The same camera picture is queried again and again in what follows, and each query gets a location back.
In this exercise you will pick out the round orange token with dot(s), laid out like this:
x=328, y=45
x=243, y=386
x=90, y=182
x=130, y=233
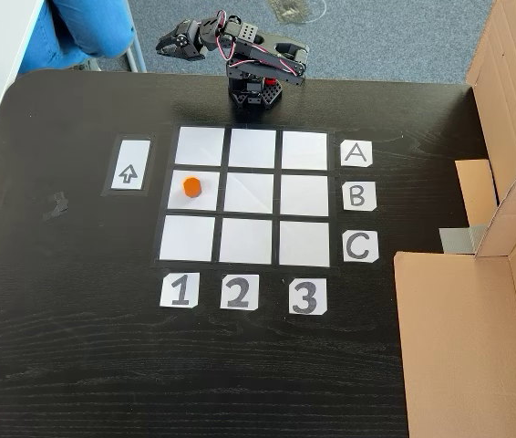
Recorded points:
x=191, y=187

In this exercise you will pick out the round floor outlet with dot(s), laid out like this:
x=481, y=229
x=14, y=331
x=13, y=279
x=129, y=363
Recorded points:
x=292, y=9

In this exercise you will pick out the white nine-square grid sheet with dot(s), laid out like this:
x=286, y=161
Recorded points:
x=253, y=196

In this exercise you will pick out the metal chair leg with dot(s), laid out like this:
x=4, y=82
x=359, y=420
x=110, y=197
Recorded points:
x=136, y=55

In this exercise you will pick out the red black bar clamp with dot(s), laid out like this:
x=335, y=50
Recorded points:
x=270, y=82

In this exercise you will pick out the person's leg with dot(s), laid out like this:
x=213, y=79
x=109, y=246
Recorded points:
x=85, y=27

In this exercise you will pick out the white arrow paper sheet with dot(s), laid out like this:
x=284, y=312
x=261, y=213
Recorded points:
x=130, y=155

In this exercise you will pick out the paper sheet letter A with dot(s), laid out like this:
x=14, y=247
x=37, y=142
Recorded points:
x=356, y=154

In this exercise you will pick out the paper sheet letter B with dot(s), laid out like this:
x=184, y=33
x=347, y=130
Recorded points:
x=359, y=196

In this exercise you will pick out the paper sheet number 1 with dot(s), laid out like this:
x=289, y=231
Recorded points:
x=179, y=290

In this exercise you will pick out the paper sheet number 2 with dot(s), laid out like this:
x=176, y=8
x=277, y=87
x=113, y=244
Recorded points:
x=240, y=292

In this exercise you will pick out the paper sheet letter C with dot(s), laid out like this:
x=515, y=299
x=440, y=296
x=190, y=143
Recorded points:
x=360, y=246

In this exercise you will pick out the paper sheet number 3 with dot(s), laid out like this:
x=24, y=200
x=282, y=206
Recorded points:
x=308, y=296

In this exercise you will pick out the brown cardboard screen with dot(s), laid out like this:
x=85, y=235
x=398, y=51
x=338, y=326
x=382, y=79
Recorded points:
x=458, y=342
x=513, y=91

